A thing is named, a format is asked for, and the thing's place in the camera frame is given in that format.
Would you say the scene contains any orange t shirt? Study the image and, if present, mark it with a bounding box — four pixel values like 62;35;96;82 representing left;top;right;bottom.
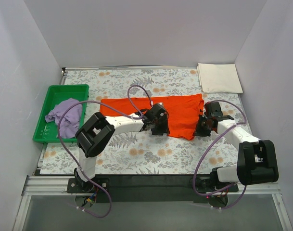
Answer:
100;94;204;141

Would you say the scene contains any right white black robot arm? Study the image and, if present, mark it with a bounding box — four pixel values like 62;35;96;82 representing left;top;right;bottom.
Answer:
192;101;279;192

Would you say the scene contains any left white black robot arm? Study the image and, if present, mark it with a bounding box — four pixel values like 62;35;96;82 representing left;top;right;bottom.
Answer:
74;103;169;188

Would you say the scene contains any floral patterned table mat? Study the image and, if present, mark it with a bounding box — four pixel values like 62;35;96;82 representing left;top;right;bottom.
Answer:
40;68;254;175

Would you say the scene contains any folded white t shirt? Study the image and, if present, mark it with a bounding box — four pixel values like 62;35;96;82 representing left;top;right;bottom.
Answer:
197;63;243;94

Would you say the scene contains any purple t shirt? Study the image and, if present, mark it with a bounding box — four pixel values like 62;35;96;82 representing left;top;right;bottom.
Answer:
45;98;82;139

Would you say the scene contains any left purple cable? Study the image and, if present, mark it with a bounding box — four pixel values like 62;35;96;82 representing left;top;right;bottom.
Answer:
56;85;153;218

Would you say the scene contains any purple cable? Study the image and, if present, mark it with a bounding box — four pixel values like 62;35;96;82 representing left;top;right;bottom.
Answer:
192;100;248;210
56;85;153;218

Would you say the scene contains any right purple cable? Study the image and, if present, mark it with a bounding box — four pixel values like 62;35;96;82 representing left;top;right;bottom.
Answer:
192;100;248;210

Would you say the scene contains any aluminium frame rail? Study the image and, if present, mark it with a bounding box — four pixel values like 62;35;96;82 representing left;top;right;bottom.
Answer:
13;176;293;231

